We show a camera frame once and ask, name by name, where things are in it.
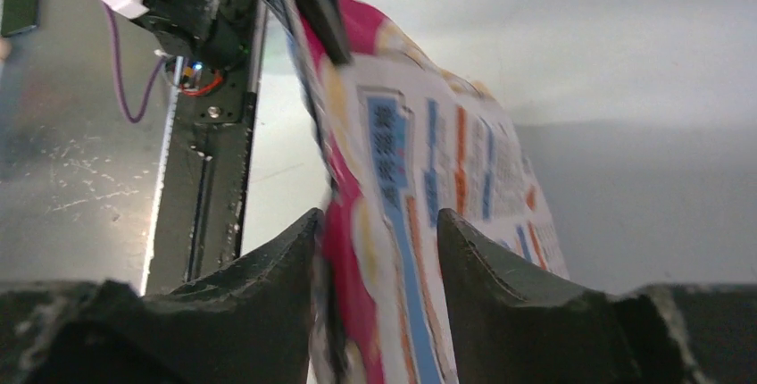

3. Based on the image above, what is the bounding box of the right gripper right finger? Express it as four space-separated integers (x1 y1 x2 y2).
437 209 756 383

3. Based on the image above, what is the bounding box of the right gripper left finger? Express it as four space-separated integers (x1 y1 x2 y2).
1 209 323 383

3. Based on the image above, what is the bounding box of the colourful pet food bag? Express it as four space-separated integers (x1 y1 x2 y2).
282 0 568 383

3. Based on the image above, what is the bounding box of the left electronics board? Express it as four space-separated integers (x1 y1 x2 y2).
166 60 226 97

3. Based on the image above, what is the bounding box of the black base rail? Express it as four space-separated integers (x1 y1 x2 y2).
141 4 269 294

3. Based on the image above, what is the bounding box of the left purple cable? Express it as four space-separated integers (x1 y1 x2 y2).
103 4 168 125

